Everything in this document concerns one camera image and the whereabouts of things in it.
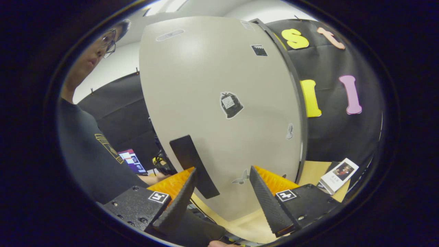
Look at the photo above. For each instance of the laptop screen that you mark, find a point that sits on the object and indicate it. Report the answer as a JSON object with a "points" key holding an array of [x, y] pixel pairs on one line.
{"points": [[132, 161]]}

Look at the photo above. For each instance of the person's dark trousers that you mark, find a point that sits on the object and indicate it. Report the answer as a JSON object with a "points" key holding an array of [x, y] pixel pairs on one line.
{"points": [[192, 230]]}

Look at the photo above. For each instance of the person's eyeglasses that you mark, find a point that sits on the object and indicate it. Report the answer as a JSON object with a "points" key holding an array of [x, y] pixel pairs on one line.
{"points": [[109, 48]]}

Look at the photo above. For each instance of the person's dark shirt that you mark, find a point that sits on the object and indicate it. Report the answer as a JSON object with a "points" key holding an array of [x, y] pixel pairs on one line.
{"points": [[89, 154]]}

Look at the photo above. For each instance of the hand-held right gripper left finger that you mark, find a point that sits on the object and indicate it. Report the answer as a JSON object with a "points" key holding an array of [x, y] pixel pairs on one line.
{"points": [[181, 202]]}

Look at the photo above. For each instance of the white book photo cover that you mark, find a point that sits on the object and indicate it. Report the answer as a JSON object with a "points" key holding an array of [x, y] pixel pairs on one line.
{"points": [[337, 175]]}

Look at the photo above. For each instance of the dark grey cabinet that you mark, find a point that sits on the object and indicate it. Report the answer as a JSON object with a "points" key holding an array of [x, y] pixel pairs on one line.
{"points": [[303, 147]]}

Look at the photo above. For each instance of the person's head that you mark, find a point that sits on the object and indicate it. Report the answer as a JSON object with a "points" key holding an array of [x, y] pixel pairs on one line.
{"points": [[85, 58]]}

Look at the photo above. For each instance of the light grey cabinet door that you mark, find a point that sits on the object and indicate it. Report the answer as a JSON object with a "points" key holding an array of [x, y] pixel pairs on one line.
{"points": [[205, 85]]}

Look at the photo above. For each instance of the long ceiling light panel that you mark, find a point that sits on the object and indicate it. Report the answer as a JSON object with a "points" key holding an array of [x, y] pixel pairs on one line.
{"points": [[171, 5]]}

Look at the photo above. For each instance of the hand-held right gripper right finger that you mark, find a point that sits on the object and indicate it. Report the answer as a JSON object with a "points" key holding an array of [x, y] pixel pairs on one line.
{"points": [[267, 206]]}

